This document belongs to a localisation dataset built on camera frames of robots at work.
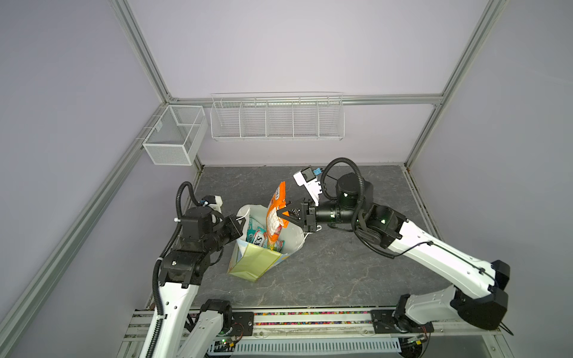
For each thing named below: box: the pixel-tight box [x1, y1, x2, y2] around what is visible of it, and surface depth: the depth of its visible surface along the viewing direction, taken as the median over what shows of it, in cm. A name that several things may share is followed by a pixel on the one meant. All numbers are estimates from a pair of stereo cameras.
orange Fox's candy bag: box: [266, 181, 290, 250], surface depth 57 cm
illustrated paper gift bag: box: [227, 204, 306, 282], surface depth 72 cm
